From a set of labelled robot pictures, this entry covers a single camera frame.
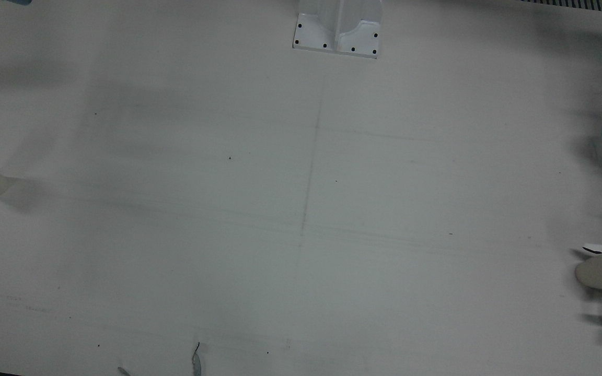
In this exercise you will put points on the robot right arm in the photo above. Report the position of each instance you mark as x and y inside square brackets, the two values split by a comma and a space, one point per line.
[19, 2]

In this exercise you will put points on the black ribbed grille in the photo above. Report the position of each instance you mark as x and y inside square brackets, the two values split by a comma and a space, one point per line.
[583, 4]

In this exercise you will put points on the white metal mount base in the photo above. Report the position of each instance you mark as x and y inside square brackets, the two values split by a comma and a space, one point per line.
[316, 26]

